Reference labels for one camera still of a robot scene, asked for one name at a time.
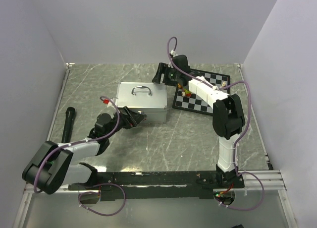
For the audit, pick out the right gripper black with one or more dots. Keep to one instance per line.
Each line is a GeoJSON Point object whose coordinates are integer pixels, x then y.
{"type": "Point", "coordinates": [163, 68]}

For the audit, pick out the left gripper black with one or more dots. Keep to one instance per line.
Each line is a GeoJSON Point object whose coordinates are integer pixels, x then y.
{"type": "Point", "coordinates": [131, 121]}

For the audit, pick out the silver metal medicine case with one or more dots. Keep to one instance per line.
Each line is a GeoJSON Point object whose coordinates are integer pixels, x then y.
{"type": "Point", "coordinates": [146, 98]}

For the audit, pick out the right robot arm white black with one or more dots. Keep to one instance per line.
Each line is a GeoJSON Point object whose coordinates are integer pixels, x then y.
{"type": "Point", "coordinates": [227, 112]}

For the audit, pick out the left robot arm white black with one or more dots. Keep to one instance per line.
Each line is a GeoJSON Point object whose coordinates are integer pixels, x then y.
{"type": "Point", "coordinates": [52, 165]}

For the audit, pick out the colourful toy brick car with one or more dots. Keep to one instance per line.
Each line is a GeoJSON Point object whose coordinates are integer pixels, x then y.
{"type": "Point", "coordinates": [184, 91]}

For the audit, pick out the black white chessboard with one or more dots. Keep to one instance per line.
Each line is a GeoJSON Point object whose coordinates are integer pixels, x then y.
{"type": "Point", "coordinates": [194, 103]}

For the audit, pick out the black marker orange cap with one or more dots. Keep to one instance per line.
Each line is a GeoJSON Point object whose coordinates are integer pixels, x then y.
{"type": "Point", "coordinates": [70, 116]}

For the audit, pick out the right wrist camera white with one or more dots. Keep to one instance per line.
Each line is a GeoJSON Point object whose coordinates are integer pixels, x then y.
{"type": "Point", "coordinates": [172, 54]}

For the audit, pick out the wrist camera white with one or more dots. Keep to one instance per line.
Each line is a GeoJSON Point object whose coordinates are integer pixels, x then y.
{"type": "Point", "coordinates": [172, 54]}
{"type": "Point", "coordinates": [109, 102]}

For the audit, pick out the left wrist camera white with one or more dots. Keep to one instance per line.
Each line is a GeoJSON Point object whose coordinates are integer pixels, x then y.
{"type": "Point", "coordinates": [109, 102]}

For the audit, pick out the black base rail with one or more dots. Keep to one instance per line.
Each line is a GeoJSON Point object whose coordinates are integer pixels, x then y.
{"type": "Point", "coordinates": [160, 184]}

